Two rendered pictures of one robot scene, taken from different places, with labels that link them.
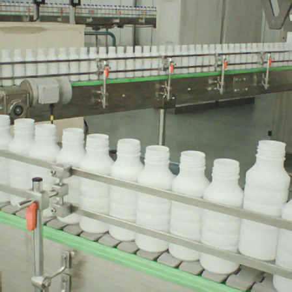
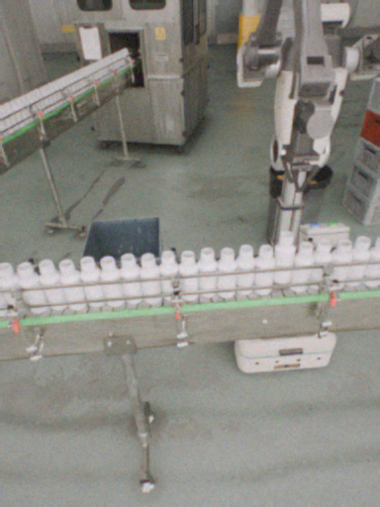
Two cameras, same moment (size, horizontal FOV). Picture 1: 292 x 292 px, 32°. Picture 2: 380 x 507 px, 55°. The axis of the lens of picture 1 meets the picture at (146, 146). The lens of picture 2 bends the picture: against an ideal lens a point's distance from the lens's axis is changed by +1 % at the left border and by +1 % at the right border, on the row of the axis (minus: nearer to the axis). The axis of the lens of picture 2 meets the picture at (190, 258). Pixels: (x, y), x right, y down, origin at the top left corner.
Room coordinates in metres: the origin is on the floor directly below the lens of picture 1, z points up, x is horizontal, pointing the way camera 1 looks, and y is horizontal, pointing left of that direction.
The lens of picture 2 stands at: (0.14, 0.54, 1.80)
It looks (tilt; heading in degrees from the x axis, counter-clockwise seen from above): 38 degrees down; 325
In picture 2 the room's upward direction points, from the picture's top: 2 degrees counter-clockwise
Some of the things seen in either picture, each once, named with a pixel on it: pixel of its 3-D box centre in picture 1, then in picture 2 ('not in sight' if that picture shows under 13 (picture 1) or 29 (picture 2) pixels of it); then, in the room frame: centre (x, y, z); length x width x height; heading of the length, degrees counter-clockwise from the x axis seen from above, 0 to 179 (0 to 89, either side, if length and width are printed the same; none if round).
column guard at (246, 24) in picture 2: not in sight; (247, 47); (6.38, -5.40, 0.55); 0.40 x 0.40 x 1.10; 58
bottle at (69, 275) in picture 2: not in sight; (72, 284); (1.00, 0.38, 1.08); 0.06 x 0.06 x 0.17
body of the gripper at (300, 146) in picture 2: not in sight; (301, 142); (0.68, -0.18, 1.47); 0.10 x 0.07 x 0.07; 148
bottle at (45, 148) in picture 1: (45, 170); (150, 278); (0.88, 0.18, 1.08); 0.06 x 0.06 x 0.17
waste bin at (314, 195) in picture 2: not in sight; (294, 208); (1.69, -1.54, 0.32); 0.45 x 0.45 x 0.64
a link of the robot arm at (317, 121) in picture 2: not in sight; (315, 103); (0.65, -0.16, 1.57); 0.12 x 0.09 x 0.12; 147
